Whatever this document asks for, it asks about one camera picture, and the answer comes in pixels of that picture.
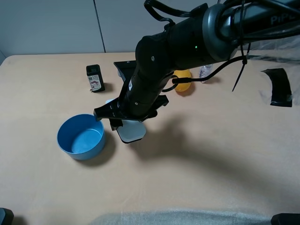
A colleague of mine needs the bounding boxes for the blue round bowl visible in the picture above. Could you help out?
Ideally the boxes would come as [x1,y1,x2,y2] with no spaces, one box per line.
[57,114,106,160]

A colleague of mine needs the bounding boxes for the clear bottle silver cap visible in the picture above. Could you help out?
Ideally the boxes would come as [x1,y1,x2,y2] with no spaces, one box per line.
[199,64,213,78]

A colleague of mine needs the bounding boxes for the black tape strip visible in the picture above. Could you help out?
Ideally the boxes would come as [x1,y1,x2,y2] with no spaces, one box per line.
[262,68,293,107]

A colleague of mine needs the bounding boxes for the black base corner right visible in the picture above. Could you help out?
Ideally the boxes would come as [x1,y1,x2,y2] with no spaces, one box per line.
[271,213,300,225]

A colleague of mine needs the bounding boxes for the black base corner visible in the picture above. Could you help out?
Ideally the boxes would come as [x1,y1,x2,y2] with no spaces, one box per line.
[271,213,300,225]
[0,208,14,225]

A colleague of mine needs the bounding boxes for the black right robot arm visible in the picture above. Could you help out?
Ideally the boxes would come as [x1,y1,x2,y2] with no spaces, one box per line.
[94,0,300,128]

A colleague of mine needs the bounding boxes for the black base corner left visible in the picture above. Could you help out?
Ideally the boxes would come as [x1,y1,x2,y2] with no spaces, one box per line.
[0,208,14,225]

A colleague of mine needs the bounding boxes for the yellow mango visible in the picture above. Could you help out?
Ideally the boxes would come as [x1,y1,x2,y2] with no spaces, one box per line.
[172,69,192,92]

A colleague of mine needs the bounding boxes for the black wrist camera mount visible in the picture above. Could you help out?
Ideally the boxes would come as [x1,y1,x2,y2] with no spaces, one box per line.
[113,60,136,82]

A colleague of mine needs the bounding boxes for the white rectangular box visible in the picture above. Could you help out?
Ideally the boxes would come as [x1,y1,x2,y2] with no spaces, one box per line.
[116,120,146,144]

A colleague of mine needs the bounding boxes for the black cable with zip tie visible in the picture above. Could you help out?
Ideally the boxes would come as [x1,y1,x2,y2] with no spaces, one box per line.
[143,0,300,92]

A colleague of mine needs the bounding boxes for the black labelled small box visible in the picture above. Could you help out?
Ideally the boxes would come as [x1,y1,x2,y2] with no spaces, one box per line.
[86,64,105,93]

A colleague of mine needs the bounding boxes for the grey cloth at table edge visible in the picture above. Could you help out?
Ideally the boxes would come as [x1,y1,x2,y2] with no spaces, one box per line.
[90,209,272,225]

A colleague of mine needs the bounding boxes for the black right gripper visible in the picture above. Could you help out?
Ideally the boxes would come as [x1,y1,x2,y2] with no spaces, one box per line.
[93,70,174,131]

